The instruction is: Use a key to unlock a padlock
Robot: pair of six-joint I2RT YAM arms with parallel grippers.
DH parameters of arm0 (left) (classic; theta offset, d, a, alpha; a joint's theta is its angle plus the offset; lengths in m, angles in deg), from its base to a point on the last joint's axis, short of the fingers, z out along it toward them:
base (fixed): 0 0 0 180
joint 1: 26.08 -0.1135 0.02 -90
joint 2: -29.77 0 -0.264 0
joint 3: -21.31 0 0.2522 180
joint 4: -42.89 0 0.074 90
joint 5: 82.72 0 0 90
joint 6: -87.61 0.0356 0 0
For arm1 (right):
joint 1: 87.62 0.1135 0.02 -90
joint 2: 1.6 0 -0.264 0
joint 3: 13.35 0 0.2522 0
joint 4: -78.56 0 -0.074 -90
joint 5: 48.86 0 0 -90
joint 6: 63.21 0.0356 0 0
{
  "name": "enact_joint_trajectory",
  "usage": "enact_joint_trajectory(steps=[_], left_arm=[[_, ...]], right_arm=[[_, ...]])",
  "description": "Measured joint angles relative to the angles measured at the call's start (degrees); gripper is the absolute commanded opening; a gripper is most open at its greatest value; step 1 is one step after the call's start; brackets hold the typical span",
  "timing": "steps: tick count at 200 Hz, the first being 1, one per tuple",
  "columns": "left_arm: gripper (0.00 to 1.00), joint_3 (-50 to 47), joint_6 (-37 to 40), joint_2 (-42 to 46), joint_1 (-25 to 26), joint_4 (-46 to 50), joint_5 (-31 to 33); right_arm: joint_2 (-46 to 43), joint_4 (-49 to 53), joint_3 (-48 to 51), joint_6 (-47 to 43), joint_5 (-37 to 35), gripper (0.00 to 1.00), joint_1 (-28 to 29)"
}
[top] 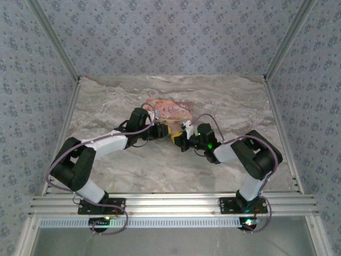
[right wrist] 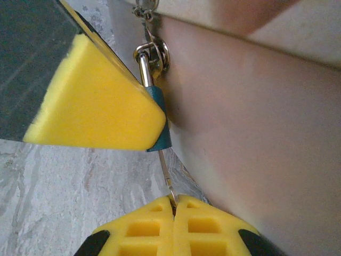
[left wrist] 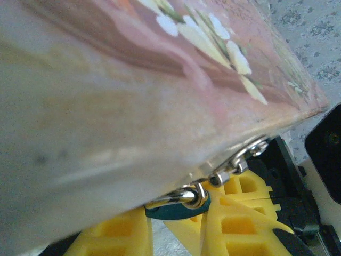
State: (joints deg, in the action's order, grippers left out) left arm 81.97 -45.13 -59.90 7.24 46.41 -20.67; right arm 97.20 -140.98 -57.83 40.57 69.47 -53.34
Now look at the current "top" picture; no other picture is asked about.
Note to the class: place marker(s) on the pink snack bag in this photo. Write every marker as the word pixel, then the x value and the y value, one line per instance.
pixel 173 112

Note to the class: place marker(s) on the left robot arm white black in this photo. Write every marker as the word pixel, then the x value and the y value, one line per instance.
pixel 106 145

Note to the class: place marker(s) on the right black controller board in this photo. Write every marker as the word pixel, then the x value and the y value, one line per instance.
pixel 249 223

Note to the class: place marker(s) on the black controller board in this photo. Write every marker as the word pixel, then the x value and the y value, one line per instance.
pixel 100 222
pixel 249 223

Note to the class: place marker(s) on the left black controller board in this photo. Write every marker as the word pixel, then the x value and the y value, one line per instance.
pixel 100 222

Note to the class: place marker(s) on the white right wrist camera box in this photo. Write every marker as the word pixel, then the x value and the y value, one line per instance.
pixel 188 130

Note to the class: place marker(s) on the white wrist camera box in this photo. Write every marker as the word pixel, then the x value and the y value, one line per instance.
pixel 188 130
pixel 154 115

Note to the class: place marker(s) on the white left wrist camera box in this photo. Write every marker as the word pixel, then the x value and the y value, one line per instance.
pixel 154 115

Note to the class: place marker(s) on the aluminium mounting rail beam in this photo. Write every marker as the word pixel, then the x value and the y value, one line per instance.
pixel 170 205

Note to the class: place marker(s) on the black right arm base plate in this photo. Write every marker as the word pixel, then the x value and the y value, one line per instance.
pixel 226 205

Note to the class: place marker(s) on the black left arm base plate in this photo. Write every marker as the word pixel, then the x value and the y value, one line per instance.
pixel 118 204

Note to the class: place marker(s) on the aluminium frame post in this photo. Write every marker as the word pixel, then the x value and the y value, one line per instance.
pixel 288 40
pixel 55 40

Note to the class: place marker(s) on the aluminium frame leg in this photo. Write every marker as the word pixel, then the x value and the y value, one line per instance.
pixel 26 237
pixel 318 237

